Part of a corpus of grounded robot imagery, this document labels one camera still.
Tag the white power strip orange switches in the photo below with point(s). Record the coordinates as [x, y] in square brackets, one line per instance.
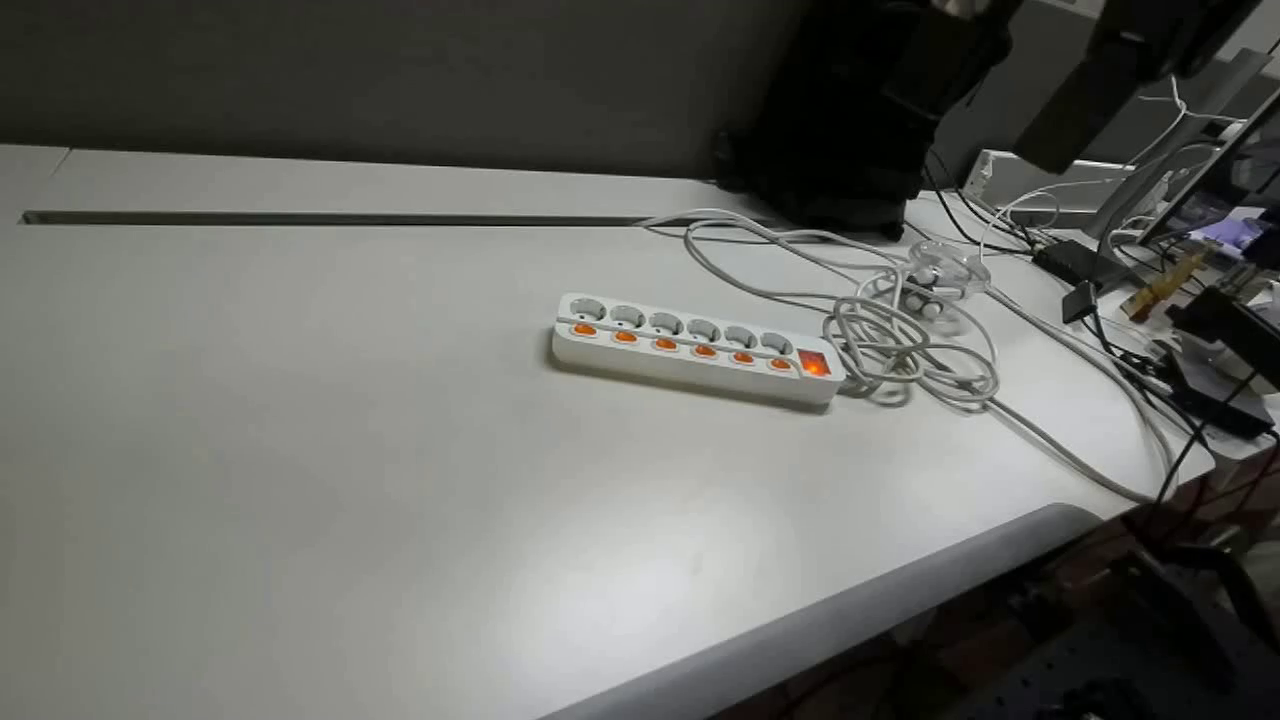
[690, 348]

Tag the clear plastic cup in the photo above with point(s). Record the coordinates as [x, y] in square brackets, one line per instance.
[938, 282]

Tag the black object at table back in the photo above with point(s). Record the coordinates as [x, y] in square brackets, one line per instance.
[853, 106]

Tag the black flat device on table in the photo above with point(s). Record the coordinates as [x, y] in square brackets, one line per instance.
[1083, 267]

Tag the yellow tool on table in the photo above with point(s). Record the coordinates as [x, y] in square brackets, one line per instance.
[1158, 288]

